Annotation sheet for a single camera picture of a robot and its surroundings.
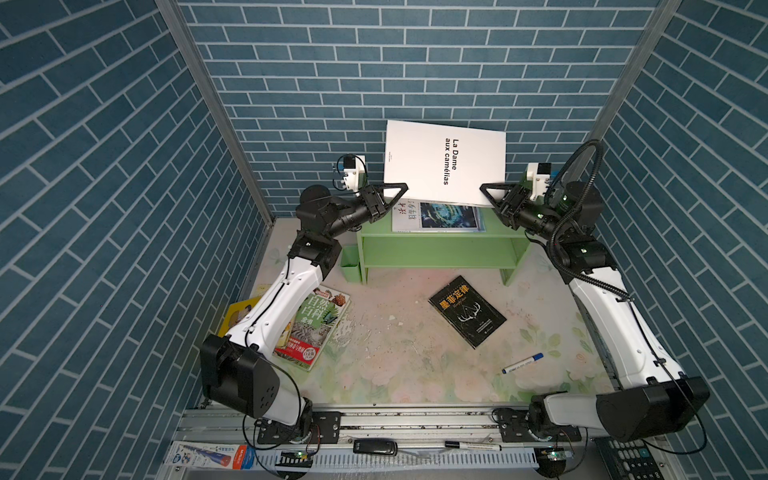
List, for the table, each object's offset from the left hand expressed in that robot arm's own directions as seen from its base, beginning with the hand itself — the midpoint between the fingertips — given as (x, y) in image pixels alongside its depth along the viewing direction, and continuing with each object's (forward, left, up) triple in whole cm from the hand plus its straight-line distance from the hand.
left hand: (406, 193), depth 62 cm
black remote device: (-39, +7, -43) cm, 59 cm away
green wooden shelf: (+8, -28, -29) cm, 41 cm away
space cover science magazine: (+12, -6, -19) cm, 23 cm away
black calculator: (-43, -52, -43) cm, 80 cm away
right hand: (+3, -17, -1) cm, 17 cm away
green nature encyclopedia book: (-11, +28, -44) cm, 53 cm away
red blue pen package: (-40, +45, -46) cm, 76 cm away
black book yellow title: (-4, -22, -44) cm, 49 cm away
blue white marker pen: (-19, -38, -44) cm, 61 cm away
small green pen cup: (+13, +17, -42) cm, 47 cm away
